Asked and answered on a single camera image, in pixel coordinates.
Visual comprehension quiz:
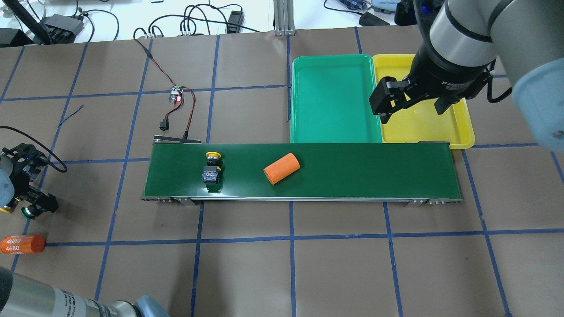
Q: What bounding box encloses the green plastic tray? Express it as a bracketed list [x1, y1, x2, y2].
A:
[289, 54, 382, 143]

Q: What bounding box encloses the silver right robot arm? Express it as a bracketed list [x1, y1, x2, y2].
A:
[369, 0, 564, 152]

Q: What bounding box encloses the black power adapter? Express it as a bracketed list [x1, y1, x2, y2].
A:
[226, 10, 244, 34]

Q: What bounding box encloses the green push button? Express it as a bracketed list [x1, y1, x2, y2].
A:
[20, 204, 45, 220]

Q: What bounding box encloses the orange cylinder with 4680 label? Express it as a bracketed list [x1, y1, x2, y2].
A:
[0, 235, 46, 254]

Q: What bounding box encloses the black inline switch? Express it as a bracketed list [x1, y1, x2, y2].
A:
[159, 117, 170, 132]

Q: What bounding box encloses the green conveyor belt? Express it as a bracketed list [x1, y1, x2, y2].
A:
[141, 142, 463, 205]

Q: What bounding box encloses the aluminium frame post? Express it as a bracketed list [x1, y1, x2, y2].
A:
[273, 0, 296, 36]

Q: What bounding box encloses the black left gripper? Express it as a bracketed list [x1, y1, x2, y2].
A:
[1, 143, 59, 213]

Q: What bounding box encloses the plain orange cylinder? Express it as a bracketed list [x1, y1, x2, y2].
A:
[263, 153, 301, 185]

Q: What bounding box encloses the red black power cable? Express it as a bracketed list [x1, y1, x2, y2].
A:
[134, 39, 196, 140]

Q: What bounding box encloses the small motor controller board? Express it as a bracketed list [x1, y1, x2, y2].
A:
[169, 86, 183, 103]

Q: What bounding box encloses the yellow plastic tray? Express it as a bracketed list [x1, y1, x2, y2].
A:
[372, 54, 475, 150]

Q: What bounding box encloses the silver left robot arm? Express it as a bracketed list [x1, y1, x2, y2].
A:
[0, 143, 168, 317]

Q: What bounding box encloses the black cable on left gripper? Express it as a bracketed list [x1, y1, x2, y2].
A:
[0, 125, 68, 173]

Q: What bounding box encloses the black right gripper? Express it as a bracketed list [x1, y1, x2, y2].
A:
[369, 40, 494, 125]

